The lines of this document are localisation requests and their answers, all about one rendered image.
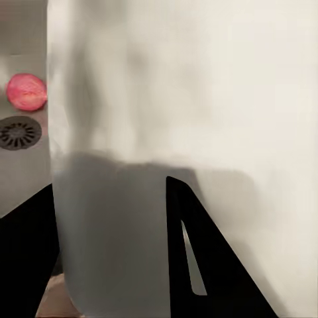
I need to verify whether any bowl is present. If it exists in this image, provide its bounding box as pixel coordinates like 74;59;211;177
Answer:
46;0;318;318

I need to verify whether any vidalia onion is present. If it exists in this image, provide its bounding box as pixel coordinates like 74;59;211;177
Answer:
4;74;48;112

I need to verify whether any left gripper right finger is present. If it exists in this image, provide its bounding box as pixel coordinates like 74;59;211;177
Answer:
166;177;278;318

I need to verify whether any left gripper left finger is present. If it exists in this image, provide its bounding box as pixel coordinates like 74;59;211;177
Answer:
0;184;60;318

